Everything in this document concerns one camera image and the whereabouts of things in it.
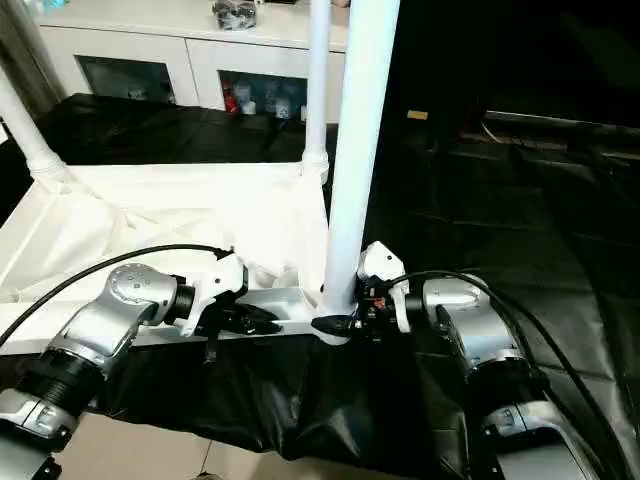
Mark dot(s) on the white plastic table top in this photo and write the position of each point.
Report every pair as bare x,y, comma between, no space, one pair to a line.
125,225

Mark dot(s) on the white plastic table leg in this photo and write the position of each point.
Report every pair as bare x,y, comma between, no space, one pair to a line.
317,75
357,150
30,130

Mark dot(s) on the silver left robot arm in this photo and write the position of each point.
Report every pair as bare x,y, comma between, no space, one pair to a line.
115,310

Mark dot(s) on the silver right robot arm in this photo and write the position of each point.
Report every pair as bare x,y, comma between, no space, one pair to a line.
475,320

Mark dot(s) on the small tan label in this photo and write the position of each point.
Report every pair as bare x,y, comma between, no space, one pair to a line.
418,114

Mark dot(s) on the black flat board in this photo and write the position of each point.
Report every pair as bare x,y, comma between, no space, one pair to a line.
565,122

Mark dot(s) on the white sideboard cabinet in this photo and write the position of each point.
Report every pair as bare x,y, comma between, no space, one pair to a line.
150,40

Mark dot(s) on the dark glittery ornament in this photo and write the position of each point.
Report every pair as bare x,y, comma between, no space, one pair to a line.
235,14

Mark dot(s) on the grey curtain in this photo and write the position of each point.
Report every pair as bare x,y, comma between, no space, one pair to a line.
25,55

